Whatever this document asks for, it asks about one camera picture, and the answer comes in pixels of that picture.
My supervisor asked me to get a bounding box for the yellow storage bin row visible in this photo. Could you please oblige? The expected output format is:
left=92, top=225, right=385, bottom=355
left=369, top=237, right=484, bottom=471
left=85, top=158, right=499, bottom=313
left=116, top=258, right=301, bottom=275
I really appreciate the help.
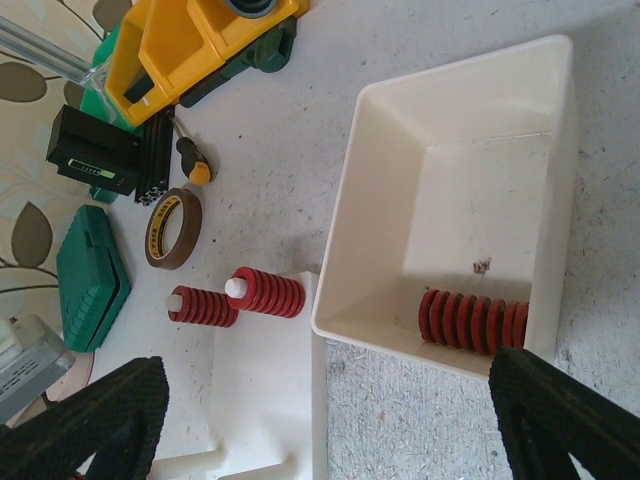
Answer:
left=105, top=1, right=310, bottom=127

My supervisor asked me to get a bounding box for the yellow handled screwdriver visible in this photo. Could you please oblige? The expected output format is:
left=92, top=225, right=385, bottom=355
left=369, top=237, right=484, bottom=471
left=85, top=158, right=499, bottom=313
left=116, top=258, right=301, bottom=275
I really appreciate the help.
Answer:
left=170, top=115, right=215, bottom=186

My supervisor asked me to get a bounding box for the large red spring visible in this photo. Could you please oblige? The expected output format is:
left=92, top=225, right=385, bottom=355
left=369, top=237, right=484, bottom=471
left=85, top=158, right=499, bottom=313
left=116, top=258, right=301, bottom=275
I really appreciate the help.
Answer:
left=224, top=266, right=306, bottom=319

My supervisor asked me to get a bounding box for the black pipe fitting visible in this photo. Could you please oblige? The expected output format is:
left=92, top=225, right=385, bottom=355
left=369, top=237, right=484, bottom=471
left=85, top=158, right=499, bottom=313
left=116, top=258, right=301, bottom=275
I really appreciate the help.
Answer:
left=225, top=0, right=277, bottom=19

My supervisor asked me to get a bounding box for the black green meter device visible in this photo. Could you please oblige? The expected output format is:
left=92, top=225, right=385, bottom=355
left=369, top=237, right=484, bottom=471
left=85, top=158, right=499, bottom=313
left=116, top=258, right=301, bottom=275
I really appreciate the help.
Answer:
left=46, top=105, right=141, bottom=196

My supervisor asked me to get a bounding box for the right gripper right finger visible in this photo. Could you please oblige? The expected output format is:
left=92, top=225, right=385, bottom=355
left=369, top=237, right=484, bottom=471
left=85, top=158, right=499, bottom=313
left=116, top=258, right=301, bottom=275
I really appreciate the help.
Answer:
left=488, top=347, right=639, bottom=479

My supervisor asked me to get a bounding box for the white spring tray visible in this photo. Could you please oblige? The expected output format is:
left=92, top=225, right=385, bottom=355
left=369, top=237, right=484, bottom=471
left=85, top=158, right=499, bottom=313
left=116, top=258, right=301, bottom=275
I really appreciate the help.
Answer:
left=311, top=35, right=579, bottom=380

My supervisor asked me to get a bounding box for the green storage bin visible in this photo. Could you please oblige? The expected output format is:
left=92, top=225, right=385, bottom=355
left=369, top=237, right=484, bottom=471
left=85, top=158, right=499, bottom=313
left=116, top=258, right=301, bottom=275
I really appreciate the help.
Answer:
left=80, top=1, right=297, bottom=206

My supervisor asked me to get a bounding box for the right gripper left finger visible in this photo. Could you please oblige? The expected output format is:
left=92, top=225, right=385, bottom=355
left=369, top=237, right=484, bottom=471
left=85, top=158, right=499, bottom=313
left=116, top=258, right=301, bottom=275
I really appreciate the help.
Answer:
left=1, top=356, right=169, bottom=479

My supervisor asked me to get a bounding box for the black aluminium extrusion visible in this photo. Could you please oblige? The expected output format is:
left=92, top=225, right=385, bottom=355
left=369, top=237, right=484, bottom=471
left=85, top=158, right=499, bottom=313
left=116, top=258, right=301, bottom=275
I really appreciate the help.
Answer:
left=134, top=107, right=175, bottom=206

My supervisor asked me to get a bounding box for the white peg fixture plate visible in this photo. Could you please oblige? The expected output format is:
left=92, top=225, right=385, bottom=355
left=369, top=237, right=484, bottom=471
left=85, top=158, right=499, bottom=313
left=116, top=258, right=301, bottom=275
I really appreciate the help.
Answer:
left=148, top=272, right=328, bottom=479

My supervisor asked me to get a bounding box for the green notebook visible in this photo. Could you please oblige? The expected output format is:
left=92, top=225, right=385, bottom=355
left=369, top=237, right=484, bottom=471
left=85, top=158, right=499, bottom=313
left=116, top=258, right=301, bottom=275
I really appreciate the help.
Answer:
left=56, top=205, right=131, bottom=353

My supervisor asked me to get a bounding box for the small red spring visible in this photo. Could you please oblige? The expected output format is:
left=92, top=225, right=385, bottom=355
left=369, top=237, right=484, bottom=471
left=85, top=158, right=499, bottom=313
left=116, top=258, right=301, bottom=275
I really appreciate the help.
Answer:
left=417, top=289, right=529, bottom=356
left=166, top=285, right=239, bottom=328

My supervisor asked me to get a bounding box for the brown tape roll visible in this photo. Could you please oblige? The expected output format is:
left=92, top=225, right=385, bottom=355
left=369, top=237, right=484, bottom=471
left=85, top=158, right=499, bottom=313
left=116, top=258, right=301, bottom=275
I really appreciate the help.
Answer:
left=145, top=188, right=203, bottom=270

